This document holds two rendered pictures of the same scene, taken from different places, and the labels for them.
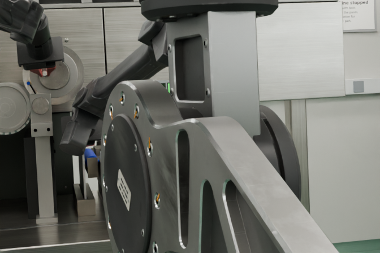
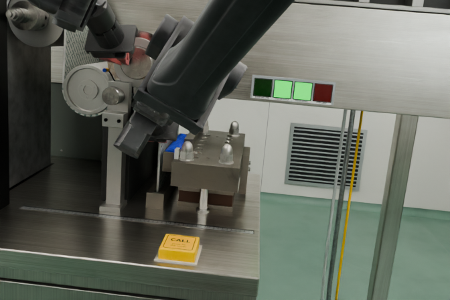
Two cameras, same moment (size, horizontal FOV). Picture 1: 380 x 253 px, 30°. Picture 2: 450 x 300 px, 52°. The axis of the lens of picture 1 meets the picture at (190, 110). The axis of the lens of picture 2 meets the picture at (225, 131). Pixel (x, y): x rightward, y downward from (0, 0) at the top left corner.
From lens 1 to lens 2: 0.76 m
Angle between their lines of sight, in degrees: 17
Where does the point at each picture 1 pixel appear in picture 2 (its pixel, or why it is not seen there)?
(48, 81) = (130, 69)
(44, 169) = (114, 159)
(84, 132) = (137, 136)
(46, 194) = (114, 183)
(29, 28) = (70, 14)
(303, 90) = (416, 106)
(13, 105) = (96, 89)
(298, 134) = (404, 144)
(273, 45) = (393, 55)
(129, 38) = not seen: hidden behind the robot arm
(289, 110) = (400, 120)
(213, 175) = not seen: outside the picture
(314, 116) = not seen: hidden behind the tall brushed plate
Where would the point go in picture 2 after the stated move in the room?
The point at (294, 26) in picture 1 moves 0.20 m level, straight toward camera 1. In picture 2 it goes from (420, 39) to (417, 36)
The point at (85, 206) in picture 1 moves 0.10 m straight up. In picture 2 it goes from (154, 199) to (156, 160)
